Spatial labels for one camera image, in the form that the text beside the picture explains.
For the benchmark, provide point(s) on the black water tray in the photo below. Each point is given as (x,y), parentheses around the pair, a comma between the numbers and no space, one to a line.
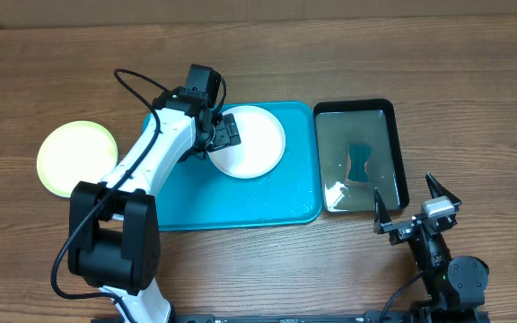
(341,123)

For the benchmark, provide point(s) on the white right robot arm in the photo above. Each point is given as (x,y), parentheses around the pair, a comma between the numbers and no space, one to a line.
(455,285)

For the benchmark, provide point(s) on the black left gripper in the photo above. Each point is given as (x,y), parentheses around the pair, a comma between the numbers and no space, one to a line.
(226,134)

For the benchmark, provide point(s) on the teal plastic tray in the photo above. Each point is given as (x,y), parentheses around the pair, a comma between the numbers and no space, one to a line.
(198,196)

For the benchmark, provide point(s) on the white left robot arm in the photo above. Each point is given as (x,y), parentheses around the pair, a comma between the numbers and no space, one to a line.
(113,248)

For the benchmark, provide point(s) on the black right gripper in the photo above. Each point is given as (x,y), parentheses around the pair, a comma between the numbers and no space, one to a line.
(410,226)

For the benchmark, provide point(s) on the white plate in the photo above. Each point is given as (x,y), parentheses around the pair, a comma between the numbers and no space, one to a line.
(262,144)

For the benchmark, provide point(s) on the yellow plate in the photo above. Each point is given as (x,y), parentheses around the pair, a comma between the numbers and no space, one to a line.
(77,151)

